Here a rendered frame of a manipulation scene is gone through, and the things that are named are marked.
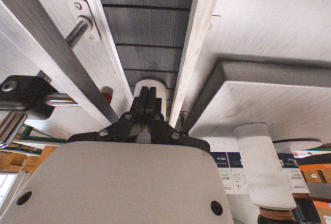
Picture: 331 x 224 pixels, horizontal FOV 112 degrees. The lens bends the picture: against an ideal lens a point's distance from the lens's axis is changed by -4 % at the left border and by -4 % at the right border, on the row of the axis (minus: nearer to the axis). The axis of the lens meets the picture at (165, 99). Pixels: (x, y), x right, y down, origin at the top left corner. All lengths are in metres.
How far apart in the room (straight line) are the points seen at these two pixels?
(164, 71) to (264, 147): 0.31
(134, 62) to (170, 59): 0.05
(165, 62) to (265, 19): 0.14
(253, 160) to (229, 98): 0.19
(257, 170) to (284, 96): 0.18
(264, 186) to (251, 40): 0.31
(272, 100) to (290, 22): 0.13
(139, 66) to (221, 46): 0.13
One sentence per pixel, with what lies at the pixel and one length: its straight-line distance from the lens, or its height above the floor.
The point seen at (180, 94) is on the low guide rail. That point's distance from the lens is 0.16.
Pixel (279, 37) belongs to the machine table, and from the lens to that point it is 0.26.
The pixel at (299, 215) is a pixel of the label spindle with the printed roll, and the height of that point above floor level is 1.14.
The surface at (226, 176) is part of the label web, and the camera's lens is 0.59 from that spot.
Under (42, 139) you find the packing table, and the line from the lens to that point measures 2.12.
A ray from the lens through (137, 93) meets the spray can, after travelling 0.18.
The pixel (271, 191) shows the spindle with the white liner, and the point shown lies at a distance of 0.39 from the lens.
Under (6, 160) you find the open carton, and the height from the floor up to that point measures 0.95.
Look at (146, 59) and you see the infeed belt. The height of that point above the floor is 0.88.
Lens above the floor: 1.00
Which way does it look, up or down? 32 degrees down
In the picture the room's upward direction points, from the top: 178 degrees counter-clockwise
